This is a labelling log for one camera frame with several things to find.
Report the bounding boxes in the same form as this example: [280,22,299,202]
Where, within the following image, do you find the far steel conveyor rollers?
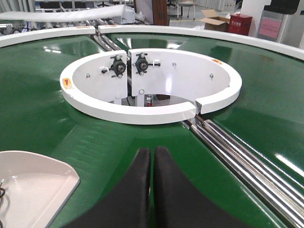
[91,34,122,51]

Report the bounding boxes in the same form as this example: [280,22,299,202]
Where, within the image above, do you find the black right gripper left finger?
[64,148,151,228]

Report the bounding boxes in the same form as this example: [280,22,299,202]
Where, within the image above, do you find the white rail segment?
[98,25,304,60]
[0,26,95,48]

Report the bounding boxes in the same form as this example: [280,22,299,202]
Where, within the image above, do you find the green bearing block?
[101,55,126,78]
[135,52,161,75]

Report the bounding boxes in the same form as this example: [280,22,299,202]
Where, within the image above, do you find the brown wooden pillar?
[152,0,168,26]

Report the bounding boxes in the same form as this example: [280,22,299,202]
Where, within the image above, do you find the steel conveyor rollers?
[184,115,304,228]
[91,34,122,51]

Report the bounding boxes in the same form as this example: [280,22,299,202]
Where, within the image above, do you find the black cable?
[0,180,7,228]

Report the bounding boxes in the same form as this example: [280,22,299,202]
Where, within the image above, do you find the left green bearing block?
[101,55,126,78]

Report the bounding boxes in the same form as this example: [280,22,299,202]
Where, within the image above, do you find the pink plastic dustpan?
[0,151,80,228]

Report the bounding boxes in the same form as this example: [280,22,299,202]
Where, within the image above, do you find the white inner conveyor ring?
[59,48,243,125]

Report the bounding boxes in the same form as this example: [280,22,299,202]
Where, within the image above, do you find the white outer rail right segment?
[98,25,304,60]

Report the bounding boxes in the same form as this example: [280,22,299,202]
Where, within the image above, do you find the open cardboard box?
[200,9,230,32]

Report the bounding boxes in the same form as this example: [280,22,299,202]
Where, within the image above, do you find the white outer rail left segment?
[0,26,95,48]

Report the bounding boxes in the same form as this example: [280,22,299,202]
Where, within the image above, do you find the right green bearing block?
[135,52,161,75]

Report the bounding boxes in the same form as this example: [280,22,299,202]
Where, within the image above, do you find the near steel conveyor rollers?
[184,115,304,228]

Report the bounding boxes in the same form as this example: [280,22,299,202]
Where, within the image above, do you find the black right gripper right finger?
[153,146,248,228]

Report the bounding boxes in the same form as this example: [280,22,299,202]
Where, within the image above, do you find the red cabinet box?
[228,14,253,36]

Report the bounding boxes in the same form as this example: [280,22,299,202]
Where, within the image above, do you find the grey machine with pink sign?
[256,0,304,48]

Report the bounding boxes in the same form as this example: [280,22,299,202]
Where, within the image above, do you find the white foam roll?
[0,5,125,22]

